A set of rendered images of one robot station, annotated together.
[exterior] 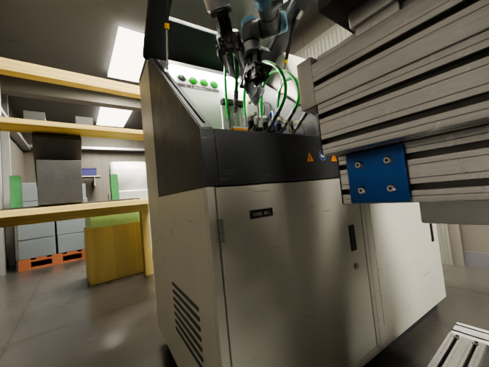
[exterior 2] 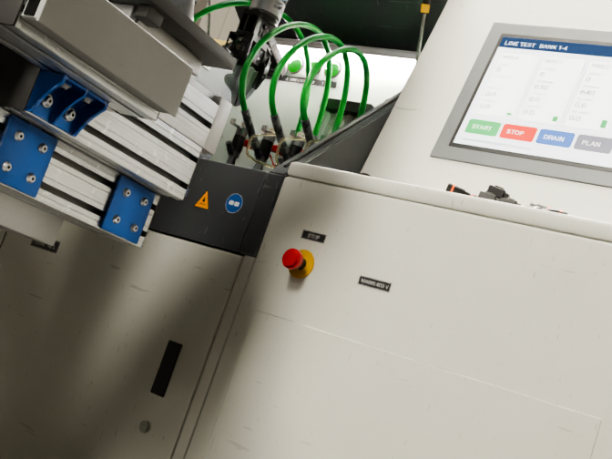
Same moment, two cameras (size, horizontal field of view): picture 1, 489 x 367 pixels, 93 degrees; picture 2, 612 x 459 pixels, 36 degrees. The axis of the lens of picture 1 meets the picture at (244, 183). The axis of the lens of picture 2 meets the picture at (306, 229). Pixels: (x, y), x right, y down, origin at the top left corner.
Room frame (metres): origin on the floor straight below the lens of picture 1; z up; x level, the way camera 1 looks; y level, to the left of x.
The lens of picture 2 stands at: (0.38, -2.05, 0.63)
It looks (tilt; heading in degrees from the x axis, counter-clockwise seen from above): 8 degrees up; 67
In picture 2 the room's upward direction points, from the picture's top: 19 degrees clockwise
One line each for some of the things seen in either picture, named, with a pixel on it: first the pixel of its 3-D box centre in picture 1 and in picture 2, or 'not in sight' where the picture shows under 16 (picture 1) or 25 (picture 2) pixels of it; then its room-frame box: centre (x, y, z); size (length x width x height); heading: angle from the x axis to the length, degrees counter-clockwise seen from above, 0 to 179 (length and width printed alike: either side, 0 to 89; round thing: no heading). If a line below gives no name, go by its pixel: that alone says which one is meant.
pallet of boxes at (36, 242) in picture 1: (57, 221); not in sight; (4.03, 3.29, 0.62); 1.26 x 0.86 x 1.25; 36
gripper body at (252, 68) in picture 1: (255, 68); (252, 40); (0.95, -0.09, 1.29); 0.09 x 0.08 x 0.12; 32
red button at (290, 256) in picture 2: not in sight; (295, 260); (1.01, -0.59, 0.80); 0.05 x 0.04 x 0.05; 122
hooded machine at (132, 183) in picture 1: (131, 207); not in sight; (3.60, 1.79, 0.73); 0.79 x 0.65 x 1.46; 37
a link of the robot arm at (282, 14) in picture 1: (272, 22); not in sight; (0.90, -0.18, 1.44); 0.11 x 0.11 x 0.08; 71
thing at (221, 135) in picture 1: (294, 158); (141, 187); (0.81, -0.18, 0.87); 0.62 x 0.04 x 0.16; 122
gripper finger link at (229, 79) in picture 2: (254, 92); (232, 83); (0.94, -0.08, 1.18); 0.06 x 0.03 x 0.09; 32
